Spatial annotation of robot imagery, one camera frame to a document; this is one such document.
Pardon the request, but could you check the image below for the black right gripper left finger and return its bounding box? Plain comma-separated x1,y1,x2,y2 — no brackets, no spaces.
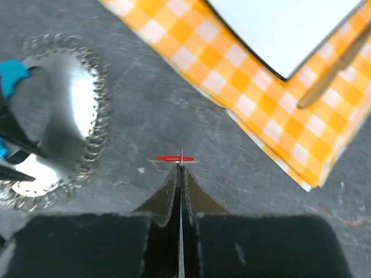
132,164,181,277

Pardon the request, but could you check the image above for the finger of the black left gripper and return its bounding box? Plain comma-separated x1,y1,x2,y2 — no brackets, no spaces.
1,164,36,182
1,90,47,158

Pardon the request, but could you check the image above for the metal key organizer blue handle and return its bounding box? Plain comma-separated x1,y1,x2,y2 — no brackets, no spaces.
1,34,110,212

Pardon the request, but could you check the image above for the white square plate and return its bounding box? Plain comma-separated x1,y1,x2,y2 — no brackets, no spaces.
208,0,366,81

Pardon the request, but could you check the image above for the orange white checkered cloth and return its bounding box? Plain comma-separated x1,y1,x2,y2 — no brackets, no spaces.
103,1,370,191

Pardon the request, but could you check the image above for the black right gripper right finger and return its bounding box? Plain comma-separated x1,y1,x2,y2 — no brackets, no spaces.
181,166,232,277

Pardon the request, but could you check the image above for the gold knife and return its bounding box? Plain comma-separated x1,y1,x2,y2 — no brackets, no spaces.
297,23,370,109

